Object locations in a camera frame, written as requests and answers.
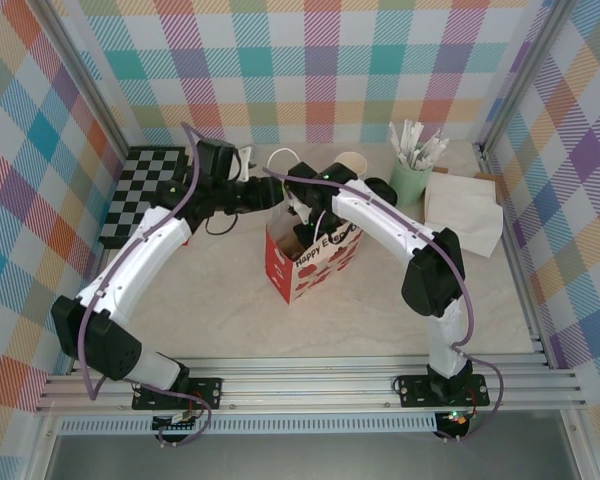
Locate white red paper gift bag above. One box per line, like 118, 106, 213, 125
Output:
263, 147, 366, 305

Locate white draped paper napkin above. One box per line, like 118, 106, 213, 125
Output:
422, 192, 505, 259

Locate beige paper cup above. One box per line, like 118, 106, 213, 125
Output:
333, 151, 369, 181

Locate mint green straw holder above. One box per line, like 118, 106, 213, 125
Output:
389, 158, 434, 207

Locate black grey chess board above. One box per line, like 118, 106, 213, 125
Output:
98, 145, 191, 250

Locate white paper napkin stack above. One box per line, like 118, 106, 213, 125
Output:
426, 173, 499, 224

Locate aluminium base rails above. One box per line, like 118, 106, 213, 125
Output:
34, 353, 589, 415

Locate small circuit board with light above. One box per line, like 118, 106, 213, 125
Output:
438, 409, 471, 429

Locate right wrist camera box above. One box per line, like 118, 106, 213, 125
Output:
285, 161, 322, 226

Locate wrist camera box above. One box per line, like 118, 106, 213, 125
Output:
285, 161, 322, 226
198, 141, 257, 182

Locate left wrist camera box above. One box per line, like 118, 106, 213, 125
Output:
198, 141, 257, 182

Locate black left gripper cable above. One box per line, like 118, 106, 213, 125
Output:
203, 208, 237, 237

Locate aluminium side rail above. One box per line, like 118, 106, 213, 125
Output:
477, 144, 554, 371

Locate aluminium frame post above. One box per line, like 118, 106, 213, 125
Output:
477, 0, 581, 154
29, 0, 134, 156

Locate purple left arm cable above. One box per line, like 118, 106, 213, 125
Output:
77, 122, 214, 448

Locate perforated metal cable tray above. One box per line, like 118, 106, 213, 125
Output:
58, 418, 439, 435

